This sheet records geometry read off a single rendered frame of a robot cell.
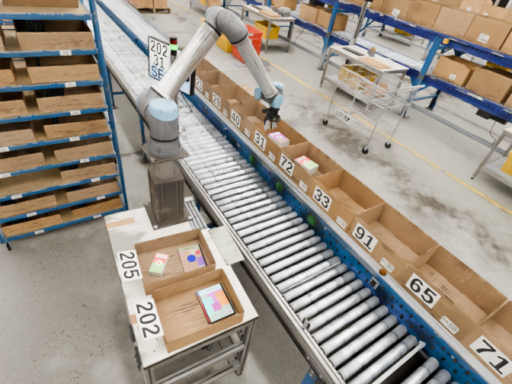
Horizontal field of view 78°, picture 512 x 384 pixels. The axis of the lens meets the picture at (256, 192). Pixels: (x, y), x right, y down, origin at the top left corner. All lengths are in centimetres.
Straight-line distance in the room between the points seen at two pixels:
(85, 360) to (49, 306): 52
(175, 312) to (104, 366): 89
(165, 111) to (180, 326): 107
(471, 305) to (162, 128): 190
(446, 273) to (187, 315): 146
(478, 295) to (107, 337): 230
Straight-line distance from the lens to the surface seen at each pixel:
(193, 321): 171
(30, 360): 268
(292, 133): 272
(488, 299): 212
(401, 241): 224
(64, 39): 245
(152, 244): 193
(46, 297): 289
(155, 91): 189
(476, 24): 653
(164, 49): 266
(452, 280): 216
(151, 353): 167
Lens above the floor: 227
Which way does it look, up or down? 39 degrees down
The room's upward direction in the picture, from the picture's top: 10 degrees clockwise
